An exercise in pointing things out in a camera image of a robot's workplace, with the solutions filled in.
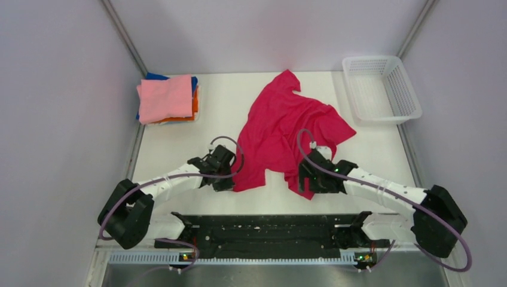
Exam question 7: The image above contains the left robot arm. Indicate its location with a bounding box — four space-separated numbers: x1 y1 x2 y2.
97 145 237 249

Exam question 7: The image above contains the aluminium rail frame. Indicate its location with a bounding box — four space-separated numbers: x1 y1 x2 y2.
93 224 456 266

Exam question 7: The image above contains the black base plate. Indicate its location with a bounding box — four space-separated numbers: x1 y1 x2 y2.
154 215 390 259

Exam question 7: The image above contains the pink folded t shirt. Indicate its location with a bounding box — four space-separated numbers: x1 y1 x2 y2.
137 75 194 125

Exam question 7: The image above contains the magenta t shirt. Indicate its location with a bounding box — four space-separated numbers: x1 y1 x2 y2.
233 70 356 193

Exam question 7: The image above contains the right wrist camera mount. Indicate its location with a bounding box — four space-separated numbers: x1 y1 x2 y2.
310 141 333 161

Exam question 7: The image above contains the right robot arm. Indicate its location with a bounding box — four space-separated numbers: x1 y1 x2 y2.
298 147 468 258

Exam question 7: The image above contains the blue folded t shirt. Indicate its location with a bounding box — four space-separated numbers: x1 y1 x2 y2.
136 72 199 121

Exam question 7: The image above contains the white plastic basket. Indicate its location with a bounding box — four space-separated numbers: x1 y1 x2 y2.
342 56 423 126

